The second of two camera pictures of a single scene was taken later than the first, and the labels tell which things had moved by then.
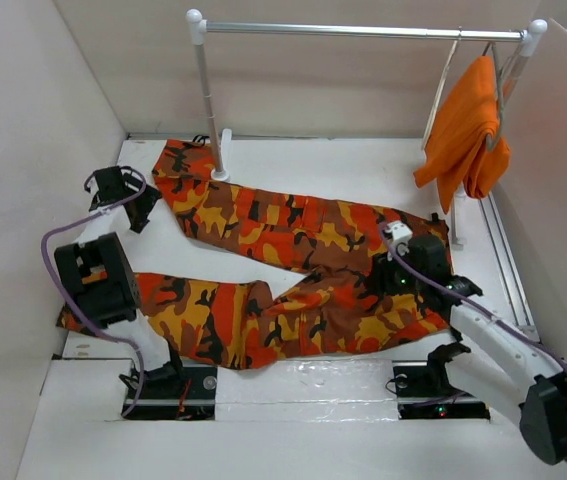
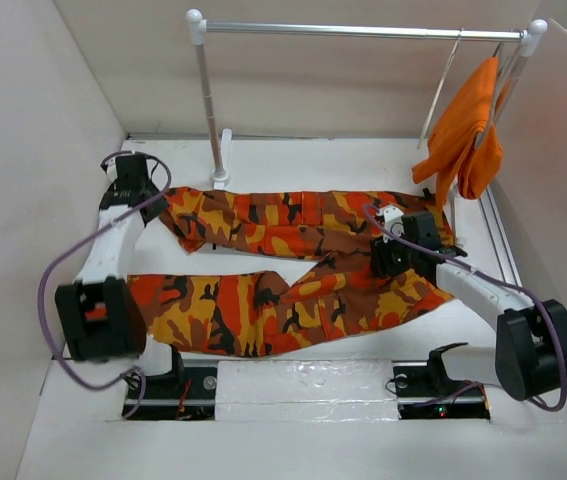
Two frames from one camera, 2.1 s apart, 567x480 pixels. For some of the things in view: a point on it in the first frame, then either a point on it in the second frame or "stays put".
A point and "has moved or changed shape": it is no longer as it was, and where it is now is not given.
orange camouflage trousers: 365,289 has moved or changed shape
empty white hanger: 440,87 stays put
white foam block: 308,390 stays put
